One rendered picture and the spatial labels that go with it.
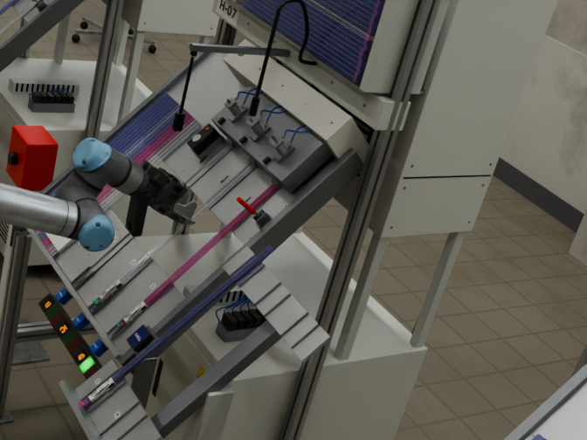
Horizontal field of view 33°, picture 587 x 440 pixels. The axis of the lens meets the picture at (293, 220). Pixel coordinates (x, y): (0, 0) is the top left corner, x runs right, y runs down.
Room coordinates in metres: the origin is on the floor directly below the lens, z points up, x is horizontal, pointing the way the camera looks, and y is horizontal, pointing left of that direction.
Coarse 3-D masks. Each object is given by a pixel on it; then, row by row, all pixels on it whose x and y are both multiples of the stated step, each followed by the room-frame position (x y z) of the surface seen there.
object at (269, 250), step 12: (264, 252) 1.85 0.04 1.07; (252, 264) 1.84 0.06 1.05; (240, 276) 1.82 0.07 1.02; (228, 288) 1.81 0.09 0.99; (204, 300) 1.79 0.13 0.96; (192, 312) 1.77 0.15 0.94; (180, 324) 1.75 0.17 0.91; (168, 336) 1.74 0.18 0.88; (156, 348) 1.73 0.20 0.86; (132, 360) 1.71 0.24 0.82; (120, 372) 1.69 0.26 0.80
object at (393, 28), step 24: (240, 0) 2.56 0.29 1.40; (408, 0) 2.13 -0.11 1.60; (264, 24) 2.45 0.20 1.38; (384, 24) 2.11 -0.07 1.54; (408, 24) 2.14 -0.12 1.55; (384, 48) 2.11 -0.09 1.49; (432, 48) 2.20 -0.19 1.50; (336, 72) 2.20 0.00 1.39; (384, 72) 2.13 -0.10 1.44; (192, 288) 2.33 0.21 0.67; (216, 312) 2.27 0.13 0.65; (240, 312) 2.25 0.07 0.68; (24, 336) 2.43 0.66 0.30; (48, 336) 2.47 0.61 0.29; (240, 336) 2.22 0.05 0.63; (144, 360) 1.81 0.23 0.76; (144, 384) 1.82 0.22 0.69; (144, 408) 1.83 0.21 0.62
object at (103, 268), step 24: (120, 240) 2.17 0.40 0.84; (72, 264) 2.15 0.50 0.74; (96, 264) 2.13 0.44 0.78; (120, 264) 2.10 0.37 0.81; (96, 288) 2.06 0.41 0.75; (120, 288) 2.03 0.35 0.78; (144, 288) 2.01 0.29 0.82; (168, 288) 1.99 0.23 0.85; (96, 312) 2.00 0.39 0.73; (120, 312) 1.97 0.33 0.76; (144, 312) 1.95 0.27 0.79; (168, 312) 1.93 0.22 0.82; (120, 336) 1.91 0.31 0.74
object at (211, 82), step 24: (192, 72) 2.61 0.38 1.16; (216, 72) 2.57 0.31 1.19; (192, 96) 2.53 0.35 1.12; (216, 96) 2.49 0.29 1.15; (192, 168) 2.29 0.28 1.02; (216, 168) 2.26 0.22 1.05; (240, 168) 2.23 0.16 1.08; (240, 192) 2.17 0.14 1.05; (288, 192) 2.12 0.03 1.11; (216, 216) 2.14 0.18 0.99; (240, 240) 2.04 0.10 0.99
